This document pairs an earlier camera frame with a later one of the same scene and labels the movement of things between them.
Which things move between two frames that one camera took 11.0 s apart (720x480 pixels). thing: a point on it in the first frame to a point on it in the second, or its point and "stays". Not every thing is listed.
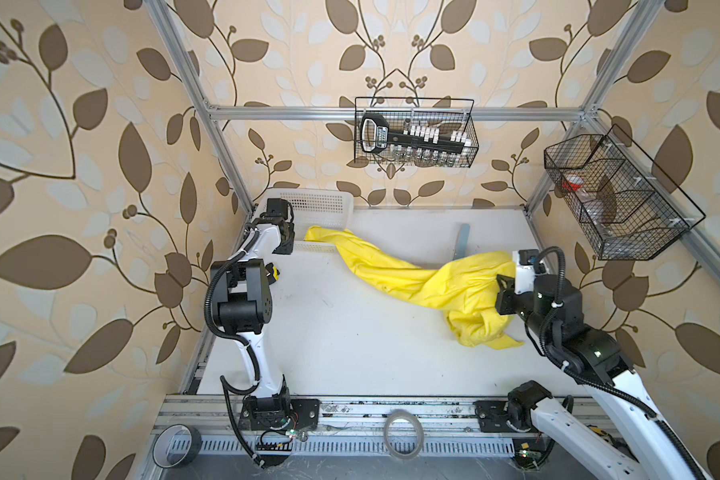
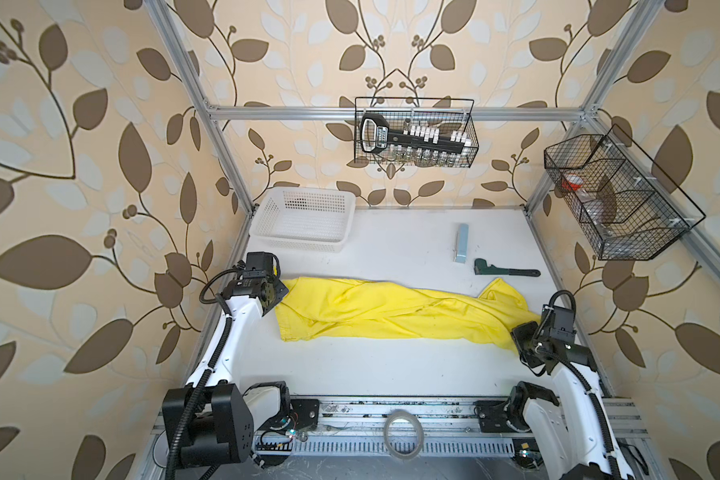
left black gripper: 287,248 to 278,286
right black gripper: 506,293 to 518,333
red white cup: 573,182 stays
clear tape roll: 413,417 stays
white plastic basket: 325,207 stays
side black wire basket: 625,208 stays
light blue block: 461,244 stays
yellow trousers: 465,287 to 312,309
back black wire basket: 416,132 stays
